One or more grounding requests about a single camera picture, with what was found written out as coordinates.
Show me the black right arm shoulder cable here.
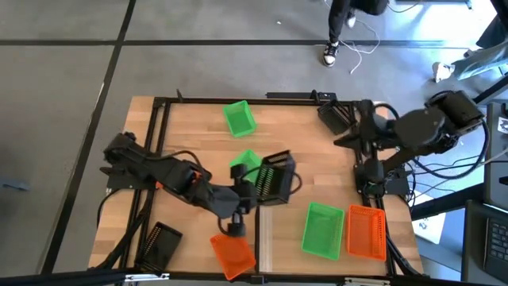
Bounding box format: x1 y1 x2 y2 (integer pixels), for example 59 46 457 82
410 118 492 180

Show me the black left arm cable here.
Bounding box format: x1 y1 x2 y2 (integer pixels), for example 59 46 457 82
158 149 302 199

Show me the black plastic basket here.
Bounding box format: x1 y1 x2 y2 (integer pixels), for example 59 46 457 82
317 99 357 136
135 221 183 273
255 149 297 207

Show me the black aluminium table frame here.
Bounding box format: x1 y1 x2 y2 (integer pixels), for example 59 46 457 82
89 96 428 286

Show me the black case with sticker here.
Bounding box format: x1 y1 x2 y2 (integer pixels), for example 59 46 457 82
483 102 508 211

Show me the black crossbeam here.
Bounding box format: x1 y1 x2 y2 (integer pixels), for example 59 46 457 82
0 268 508 286

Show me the black laptop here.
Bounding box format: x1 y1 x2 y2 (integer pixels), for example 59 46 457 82
462 199 508 284

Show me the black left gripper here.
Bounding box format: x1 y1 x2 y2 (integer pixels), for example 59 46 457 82
226 164 259 238

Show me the black cable bundle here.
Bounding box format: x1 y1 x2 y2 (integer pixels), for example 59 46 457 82
94 189 156 271
380 222 424 277

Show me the green plastic basket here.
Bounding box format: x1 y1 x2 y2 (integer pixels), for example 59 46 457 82
300 201 345 262
229 149 264 184
221 99 258 139

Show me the black bar with knob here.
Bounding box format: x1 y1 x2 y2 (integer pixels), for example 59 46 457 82
265 90 338 102

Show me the grey cable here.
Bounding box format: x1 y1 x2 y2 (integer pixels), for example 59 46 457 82
412 146 508 199

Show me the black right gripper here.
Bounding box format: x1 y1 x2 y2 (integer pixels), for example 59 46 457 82
333 99 398 160

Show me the silver metal bracket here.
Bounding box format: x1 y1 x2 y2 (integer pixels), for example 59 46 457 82
124 272 171 283
344 276 391 286

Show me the white printed sheet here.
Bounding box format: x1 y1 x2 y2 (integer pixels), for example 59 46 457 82
411 189 448 245

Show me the white floor cable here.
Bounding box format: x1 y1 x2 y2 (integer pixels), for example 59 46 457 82
348 17 382 75

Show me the black diagonal desk leg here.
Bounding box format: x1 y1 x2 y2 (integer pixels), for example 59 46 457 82
410 182 485 222

